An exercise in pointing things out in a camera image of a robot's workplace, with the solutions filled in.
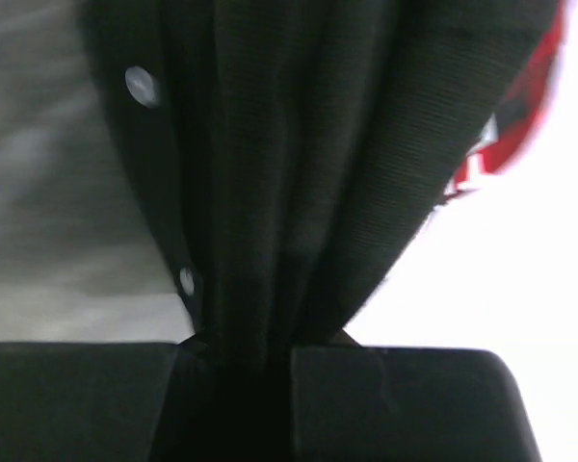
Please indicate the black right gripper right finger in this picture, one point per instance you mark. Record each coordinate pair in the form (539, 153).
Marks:
(357, 403)

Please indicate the black long sleeve shirt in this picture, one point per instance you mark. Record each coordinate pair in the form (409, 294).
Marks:
(283, 154)

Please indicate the red black plaid shirt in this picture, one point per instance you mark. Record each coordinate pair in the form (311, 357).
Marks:
(513, 121)

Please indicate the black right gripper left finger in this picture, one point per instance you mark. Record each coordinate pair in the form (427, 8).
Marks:
(99, 402)

